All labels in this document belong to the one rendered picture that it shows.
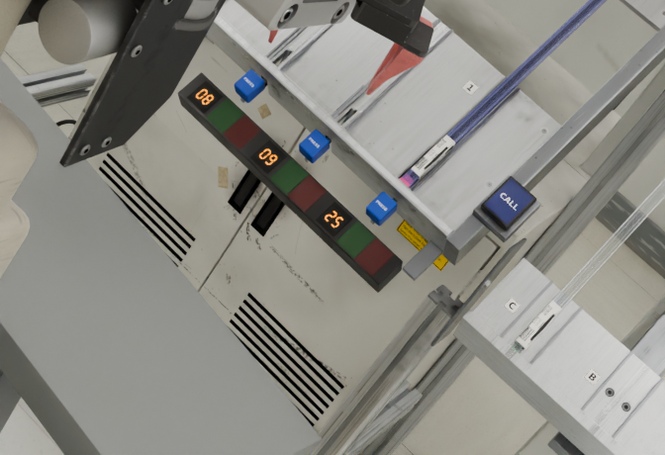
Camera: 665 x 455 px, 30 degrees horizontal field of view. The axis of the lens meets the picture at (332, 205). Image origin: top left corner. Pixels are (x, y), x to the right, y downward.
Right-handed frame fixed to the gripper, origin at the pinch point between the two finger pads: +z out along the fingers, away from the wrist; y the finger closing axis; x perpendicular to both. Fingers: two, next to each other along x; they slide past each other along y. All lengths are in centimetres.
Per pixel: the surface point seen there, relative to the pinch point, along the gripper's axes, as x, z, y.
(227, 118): -27.1, 29.8, 4.7
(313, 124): -28.7, 25.9, -4.7
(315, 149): -23.9, 25.8, -6.0
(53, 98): -64, 68, 30
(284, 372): -48, 84, -23
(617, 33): -206, 74, -77
